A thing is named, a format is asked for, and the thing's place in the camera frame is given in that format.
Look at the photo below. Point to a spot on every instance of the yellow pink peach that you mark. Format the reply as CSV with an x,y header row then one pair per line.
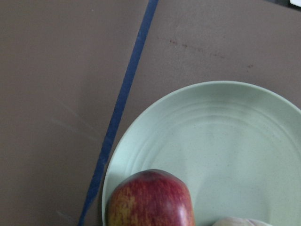
x,y
234,221

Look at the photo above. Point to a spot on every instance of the light green plate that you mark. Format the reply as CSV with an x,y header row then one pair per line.
x,y
236,146

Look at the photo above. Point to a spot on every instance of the red yellow pomegranate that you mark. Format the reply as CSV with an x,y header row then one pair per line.
x,y
150,198

